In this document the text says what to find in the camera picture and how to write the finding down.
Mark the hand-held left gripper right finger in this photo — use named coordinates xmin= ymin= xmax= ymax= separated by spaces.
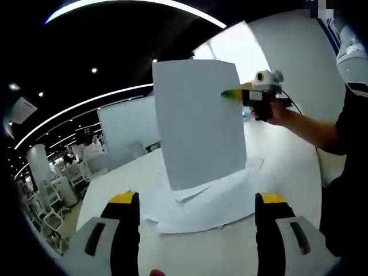
xmin=255 ymin=191 xmax=343 ymax=276

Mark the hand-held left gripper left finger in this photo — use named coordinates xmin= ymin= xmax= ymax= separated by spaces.
xmin=62 ymin=190 xmax=141 ymax=276

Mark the single white paper sheet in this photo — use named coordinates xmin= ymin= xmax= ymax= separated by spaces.
xmin=151 ymin=59 xmax=248 ymax=192

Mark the person's right hand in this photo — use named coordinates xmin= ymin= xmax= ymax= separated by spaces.
xmin=266 ymin=100 xmax=292 ymax=127

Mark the white mesh office chair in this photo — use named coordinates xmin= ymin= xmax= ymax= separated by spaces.
xmin=43 ymin=211 xmax=70 ymax=255

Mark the frosted desk divider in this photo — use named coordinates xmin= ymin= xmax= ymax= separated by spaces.
xmin=106 ymin=140 xmax=144 ymax=173

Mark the white table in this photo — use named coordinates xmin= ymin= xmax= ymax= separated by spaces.
xmin=62 ymin=80 xmax=342 ymax=276

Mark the white chest-worn device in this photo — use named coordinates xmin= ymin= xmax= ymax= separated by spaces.
xmin=336 ymin=25 xmax=368 ymax=84

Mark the white pillar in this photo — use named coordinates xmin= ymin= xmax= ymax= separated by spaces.
xmin=27 ymin=144 xmax=55 ymax=199

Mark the large whiteboard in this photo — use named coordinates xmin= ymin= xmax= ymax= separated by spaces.
xmin=97 ymin=96 xmax=163 ymax=162

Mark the ceiling air conditioner vent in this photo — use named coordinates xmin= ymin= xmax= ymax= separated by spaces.
xmin=11 ymin=97 xmax=38 ymax=125

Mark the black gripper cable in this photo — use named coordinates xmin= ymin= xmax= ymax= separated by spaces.
xmin=280 ymin=89 xmax=304 ymax=116

